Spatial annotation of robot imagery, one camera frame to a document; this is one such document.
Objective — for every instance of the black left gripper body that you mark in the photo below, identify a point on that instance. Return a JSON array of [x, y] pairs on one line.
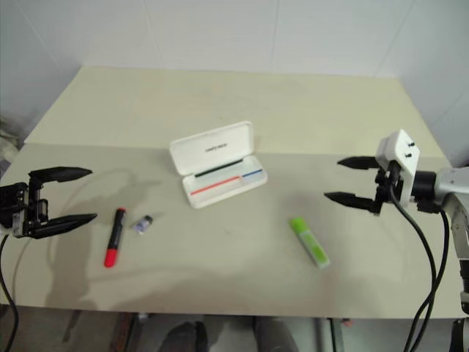
[[14, 205]]

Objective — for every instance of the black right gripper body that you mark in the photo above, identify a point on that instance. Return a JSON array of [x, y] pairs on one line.
[[384, 185]]

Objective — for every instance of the red and black marker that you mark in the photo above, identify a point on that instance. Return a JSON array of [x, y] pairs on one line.
[[114, 238]]

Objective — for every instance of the metal table frame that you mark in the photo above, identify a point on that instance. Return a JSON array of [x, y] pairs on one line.
[[321, 335]]

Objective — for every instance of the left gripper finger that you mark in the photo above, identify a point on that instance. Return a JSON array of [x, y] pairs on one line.
[[62, 173], [62, 224]]

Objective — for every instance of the beige crumpled cloth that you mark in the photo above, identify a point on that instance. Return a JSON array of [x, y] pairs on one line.
[[7, 141]]

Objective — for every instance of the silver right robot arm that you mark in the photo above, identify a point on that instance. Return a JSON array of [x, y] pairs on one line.
[[450, 183]]

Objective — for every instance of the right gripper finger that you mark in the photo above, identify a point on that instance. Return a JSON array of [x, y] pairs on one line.
[[359, 163], [351, 199]]

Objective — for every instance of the small grey purple eraser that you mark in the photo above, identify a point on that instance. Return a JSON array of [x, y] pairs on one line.
[[142, 223]]

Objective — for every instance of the white plastic box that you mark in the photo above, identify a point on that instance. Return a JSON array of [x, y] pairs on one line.
[[216, 154]]

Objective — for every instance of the green highlighter pen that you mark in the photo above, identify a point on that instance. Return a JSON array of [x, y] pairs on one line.
[[309, 242]]

